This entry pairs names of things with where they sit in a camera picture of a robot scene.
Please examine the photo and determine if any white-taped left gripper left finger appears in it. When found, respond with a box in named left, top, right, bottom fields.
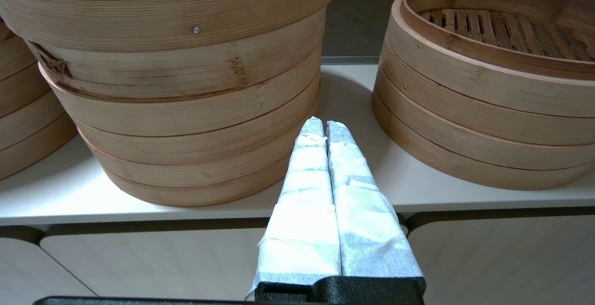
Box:
left=246, top=117, right=343, bottom=299

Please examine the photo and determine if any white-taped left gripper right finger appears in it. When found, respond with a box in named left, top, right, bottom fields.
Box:
left=326, top=120, right=425, bottom=278

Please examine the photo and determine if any small slatted bamboo steamer stack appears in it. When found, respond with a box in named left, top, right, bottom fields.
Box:
left=372, top=0, right=595, bottom=191

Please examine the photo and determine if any large bamboo steamer stack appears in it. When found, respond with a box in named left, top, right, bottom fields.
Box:
left=0, top=0, right=336, bottom=208

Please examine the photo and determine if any white cabinet door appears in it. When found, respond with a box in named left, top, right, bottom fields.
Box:
left=0, top=239, right=97, bottom=305
left=407, top=214, right=595, bottom=305

